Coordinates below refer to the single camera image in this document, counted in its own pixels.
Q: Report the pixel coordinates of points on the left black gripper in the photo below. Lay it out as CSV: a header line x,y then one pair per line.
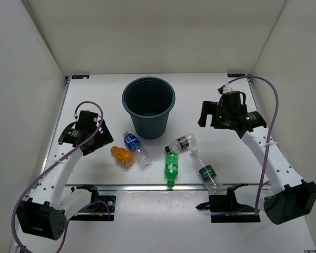
x,y
104,138

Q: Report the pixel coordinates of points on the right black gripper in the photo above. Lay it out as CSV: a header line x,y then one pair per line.
x,y
209,108

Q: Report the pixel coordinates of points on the clear bottle black label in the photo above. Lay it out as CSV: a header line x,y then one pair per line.
x,y
182,143

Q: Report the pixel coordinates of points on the orange juice bottle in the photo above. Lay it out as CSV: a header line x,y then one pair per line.
x,y
122,155

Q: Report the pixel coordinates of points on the clear bottle blue label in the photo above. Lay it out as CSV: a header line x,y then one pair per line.
x,y
134,145

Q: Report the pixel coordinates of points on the clear bottle green label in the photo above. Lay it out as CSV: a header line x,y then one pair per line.
x,y
206,172

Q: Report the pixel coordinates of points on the green soda bottle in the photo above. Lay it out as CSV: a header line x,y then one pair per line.
x,y
171,168

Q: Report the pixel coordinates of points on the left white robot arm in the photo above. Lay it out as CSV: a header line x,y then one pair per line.
x,y
45,213

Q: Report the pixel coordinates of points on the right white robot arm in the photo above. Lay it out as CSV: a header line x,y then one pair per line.
x,y
289,196

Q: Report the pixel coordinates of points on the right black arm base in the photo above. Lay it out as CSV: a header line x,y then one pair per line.
x,y
226,209

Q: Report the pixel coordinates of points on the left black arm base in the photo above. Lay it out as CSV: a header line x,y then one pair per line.
x,y
101,206

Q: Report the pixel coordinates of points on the dark teal plastic bin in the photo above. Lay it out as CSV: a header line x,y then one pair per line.
x,y
148,100

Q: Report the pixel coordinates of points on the right black table label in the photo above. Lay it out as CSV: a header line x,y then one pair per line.
x,y
235,75

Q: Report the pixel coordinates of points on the black table label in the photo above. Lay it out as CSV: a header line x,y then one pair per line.
x,y
235,75
80,77

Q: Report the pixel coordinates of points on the left black table label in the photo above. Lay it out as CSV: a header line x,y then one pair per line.
x,y
80,77

